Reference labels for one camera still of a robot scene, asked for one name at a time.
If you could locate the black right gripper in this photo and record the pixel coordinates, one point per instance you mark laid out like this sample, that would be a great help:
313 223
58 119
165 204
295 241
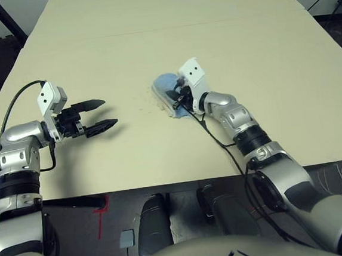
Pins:
187 98

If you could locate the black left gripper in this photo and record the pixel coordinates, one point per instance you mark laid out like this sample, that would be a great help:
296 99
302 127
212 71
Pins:
69 125

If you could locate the blue terry rag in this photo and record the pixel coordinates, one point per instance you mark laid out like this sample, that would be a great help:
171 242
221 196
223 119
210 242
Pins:
162 82

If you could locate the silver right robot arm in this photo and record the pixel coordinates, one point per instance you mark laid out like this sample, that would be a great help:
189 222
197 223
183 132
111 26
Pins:
232 113

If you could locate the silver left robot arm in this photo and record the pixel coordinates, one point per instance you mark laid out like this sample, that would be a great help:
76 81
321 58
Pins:
19 138

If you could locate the black table foot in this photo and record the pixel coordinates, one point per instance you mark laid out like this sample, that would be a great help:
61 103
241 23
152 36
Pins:
84 203

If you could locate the grey left robot leg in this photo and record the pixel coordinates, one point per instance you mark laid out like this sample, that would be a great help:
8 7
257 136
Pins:
154 225

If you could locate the grey robot leg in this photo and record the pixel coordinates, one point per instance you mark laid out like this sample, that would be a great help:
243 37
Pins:
226 216
154 225

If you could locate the grey floor box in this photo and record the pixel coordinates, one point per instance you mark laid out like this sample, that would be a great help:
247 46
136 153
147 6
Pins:
127 239

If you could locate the grey right robot leg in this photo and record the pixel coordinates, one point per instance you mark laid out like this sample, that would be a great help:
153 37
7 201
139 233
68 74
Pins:
226 216

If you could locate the beige robot torso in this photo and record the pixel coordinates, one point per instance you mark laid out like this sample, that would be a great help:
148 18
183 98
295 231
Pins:
200 254

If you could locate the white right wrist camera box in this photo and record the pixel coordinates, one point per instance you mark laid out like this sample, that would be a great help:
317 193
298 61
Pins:
193 72

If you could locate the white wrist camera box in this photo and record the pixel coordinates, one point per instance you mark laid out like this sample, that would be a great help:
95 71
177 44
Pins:
48 95
193 72

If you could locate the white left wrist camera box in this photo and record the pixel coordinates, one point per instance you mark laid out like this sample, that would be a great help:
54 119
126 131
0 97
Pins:
48 95

